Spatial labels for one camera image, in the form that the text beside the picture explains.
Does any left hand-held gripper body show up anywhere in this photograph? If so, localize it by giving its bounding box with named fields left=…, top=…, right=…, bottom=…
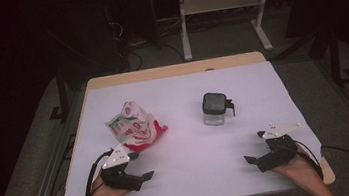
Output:
left=97, top=142, right=146, bottom=195

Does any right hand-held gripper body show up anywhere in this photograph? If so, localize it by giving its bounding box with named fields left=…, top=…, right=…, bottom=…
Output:
left=252, top=120, right=306, bottom=173

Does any red and white snack bag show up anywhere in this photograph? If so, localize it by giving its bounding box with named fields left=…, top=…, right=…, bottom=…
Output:
left=102, top=96, right=171, bottom=155

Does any clear jar with black lid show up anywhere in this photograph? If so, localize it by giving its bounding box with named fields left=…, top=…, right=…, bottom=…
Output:
left=199, top=89, right=238, bottom=129

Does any person's left hand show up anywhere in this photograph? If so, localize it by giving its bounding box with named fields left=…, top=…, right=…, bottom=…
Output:
left=90, top=172, right=131, bottom=196

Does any person's right hand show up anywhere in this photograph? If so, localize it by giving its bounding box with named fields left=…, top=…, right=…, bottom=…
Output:
left=269, top=147, right=321, bottom=186

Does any white table mat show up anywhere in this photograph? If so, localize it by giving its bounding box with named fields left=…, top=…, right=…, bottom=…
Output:
left=42, top=55, right=328, bottom=196

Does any wooden table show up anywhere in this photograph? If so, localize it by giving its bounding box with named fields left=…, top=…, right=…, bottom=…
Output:
left=40, top=43, right=338, bottom=196

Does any black metal stand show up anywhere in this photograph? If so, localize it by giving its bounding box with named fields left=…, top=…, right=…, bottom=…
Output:
left=42, top=62, right=72, bottom=123
left=324, top=20, right=349, bottom=89

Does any left hand-held gripper cable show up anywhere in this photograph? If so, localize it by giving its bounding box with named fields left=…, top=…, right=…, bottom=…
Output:
left=78, top=148, right=120, bottom=196

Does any hand-held gripper cable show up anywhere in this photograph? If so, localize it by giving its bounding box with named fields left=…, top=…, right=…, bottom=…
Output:
left=78, top=148, right=120, bottom=196
left=293, top=137, right=325, bottom=183

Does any right hand-held gripper cable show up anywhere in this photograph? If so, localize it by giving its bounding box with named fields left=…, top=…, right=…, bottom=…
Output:
left=293, top=137, right=325, bottom=183

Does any tangle of floor cables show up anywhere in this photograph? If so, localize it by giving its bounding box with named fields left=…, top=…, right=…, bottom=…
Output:
left=109, top=11, right=187, bottom=74

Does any white metal desk frame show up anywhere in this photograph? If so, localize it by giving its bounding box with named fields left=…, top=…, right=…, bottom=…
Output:
left=164, top=0, right=280, bottom=64

